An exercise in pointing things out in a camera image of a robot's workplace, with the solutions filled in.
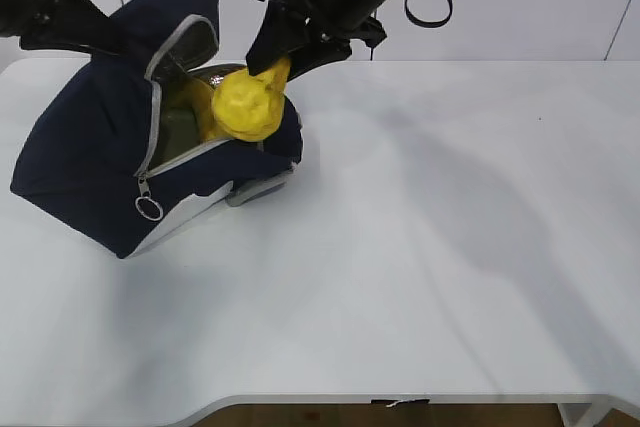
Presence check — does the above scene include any yellow banana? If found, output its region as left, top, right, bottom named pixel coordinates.
left=182, top=78, right=231, bottom=142

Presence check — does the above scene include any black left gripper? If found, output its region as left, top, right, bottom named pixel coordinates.
left=1, top=0, right=127, bottom=55

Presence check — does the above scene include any green lid food container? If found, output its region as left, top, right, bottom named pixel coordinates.
left=147, top=102, right=206, bottom=175

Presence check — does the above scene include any white table leg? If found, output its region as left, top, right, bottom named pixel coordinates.
left=557, top=403, right=613, bottom=427

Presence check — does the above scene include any black tape on table edge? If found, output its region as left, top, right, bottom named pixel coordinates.
left=370, top=398, right=430, bottom=408

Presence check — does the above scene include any yellow pear-shaped fruit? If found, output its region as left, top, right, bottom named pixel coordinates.
left=211, top=57, right=291, bottom=142

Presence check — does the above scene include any navy blue lunch bag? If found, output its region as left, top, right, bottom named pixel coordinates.
left=11, top=0, right=303, bottom=258

